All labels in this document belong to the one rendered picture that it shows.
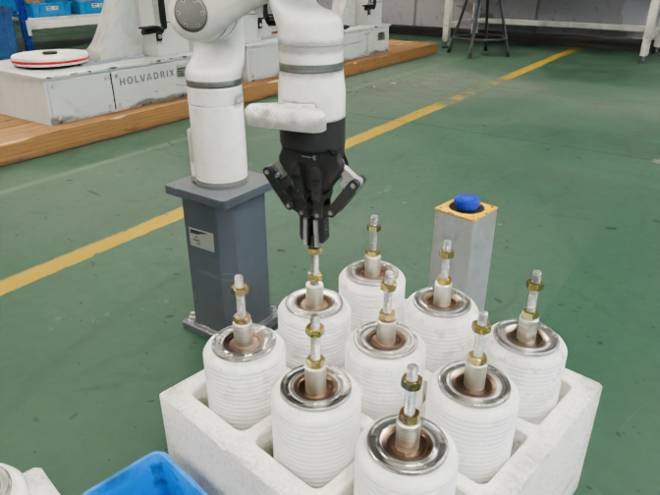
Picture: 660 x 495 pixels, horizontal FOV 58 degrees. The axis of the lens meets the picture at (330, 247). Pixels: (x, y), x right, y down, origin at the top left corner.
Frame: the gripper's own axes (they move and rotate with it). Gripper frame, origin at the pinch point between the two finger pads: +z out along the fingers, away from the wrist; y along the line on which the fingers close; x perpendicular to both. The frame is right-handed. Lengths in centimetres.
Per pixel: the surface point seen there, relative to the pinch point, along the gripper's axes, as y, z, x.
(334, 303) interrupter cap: -2.4, 10.2, -0.5
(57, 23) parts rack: 398, 16, -309
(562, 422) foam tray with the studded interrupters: -31.7, 17.8, 0.6
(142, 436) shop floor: 25.2, 35.5, 9.7
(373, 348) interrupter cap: -10.7, 10.2, 6.3
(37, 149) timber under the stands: 160, 33, -85
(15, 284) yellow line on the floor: 84, 36, -14
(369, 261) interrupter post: -3.5, 8.3, -9.9
